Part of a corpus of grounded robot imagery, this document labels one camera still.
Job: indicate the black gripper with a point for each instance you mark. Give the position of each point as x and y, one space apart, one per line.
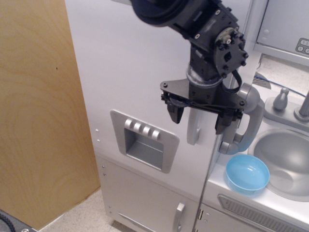
179 94

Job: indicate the grey fridge door handle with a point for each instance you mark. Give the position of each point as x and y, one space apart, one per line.
193 128

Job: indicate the white toy fridge door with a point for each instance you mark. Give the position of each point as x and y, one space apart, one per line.
121 63

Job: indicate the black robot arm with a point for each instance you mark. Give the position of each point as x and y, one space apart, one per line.
217 50

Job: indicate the grey toy telephone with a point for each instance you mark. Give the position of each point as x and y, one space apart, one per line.
232 142

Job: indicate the grey ice dispenser panel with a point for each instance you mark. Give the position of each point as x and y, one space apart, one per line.
148 144

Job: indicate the light blue plastic bowl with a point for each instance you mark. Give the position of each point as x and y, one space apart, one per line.
246 174

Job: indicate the grey toy faucet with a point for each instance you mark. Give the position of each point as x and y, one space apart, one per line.
279 109

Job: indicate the grey toy sink basin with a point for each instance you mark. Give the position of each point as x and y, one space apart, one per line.
286 154

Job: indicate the white toy kitchen cabinet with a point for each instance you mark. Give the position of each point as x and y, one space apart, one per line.
213 218

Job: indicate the white lower freezer door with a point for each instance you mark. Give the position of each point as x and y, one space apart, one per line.
141 204

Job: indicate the grey toy microwave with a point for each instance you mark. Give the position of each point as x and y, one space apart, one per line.
284 31

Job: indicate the grey oven vent panel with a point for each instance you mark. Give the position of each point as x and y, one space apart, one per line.
256 216

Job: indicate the plywood board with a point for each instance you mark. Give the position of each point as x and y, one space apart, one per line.
47 162

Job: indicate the black equipment base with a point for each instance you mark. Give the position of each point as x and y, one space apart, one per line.
9 223

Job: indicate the grey lower door handle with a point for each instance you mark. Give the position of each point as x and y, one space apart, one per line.
178 214

